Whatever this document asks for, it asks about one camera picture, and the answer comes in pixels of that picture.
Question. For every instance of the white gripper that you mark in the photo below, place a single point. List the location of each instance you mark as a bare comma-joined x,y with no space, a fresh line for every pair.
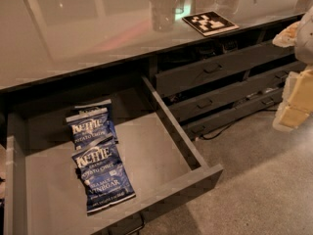
305,38

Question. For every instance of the blue kettle chip bag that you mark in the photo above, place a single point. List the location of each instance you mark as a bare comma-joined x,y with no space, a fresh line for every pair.
103,174
81,109
88,127

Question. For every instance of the lower right closed drawer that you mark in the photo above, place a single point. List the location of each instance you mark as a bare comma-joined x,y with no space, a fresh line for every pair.
207,124

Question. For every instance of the closed drawer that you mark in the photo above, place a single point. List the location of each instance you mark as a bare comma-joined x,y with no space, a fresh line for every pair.
199,73
207,124
233,92

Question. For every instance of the middle right closed drawer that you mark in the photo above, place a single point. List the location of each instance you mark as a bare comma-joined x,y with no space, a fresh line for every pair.
233,92

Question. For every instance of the upper right closed drawer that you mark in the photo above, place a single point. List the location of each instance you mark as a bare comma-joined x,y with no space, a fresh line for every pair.
199,73

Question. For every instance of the open grey top drawer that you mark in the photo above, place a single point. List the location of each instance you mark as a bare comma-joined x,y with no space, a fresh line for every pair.
44,192

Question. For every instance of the black white fiducial marker tile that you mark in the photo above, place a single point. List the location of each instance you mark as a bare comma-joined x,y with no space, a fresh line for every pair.
209,23

